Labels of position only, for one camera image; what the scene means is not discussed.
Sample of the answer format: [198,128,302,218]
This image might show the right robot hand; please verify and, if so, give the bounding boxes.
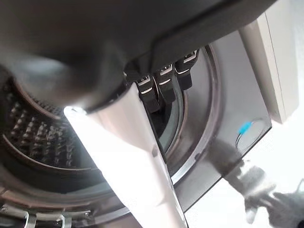
[0,0,279,228]

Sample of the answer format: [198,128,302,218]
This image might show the grey front-load washing machine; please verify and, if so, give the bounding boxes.
[0,30,273,228]

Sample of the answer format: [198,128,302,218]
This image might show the white cabinet side panel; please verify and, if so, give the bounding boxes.
[238,11,300,124]

